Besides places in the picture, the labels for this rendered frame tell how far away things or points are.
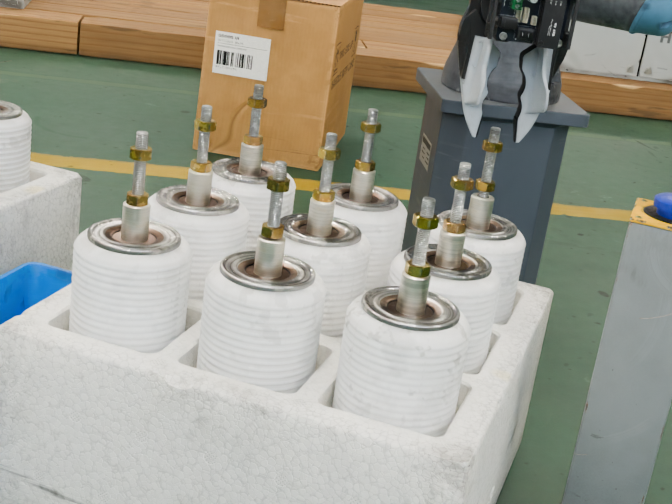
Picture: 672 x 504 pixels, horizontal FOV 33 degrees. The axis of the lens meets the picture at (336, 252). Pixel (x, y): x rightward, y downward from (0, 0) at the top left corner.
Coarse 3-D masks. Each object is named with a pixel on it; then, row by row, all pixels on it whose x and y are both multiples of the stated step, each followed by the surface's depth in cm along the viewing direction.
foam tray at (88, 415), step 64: (64, 320) 95; (192, 320) 98; (512, 320) 105; (0, 384) 91; (64, 384) 89; (128, 384) 87; (192, 384) 86; (320, 384) 88; (512, 384) 95; (0, 448) 93; (64, 448) 91; (128, 448) 89; (192, 448) 87; (256, 448) 85; (320, 448) 83; (384, 448) 81; (448, 448) 81; (512, 448) 111
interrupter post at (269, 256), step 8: (264, 240) 87; (272, 240) 87; (280, 240) 87; (256, 248) 88; (264, 248) 87; (272, 248) 87; (280, 248) 87; (256, 256) 88; (264, 256) 87; (272, 256) 87; (280, 256) 88; (256, 264) 88; (264, 264) 88; (272, 264) 88; (280, 264) 88; (256, 272) 88; (264, 272) 88; (272, 272) 88; (280, 272) 88
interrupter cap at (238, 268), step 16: (240, 256) 91; (288, 256) 92; (224, 272) 87; (240, 272) 87; (288, 272) 90; (304, 272) 89; (256, 288) 85; (272, 288) 85; (288, 288) 86; (304, 288) 87
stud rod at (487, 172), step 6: (492, 132) 103; (498, 132) 103; (492, 138) 104; (498, 138) 104; (486, 156) 104; (492, 156) 104; (486, 162) 104; (492, 162) 104; (486, 168) 105; (492, 168) 105; (486, 174) 105; (486, 180) 105; (480, 192) 105; (486, 192) 105
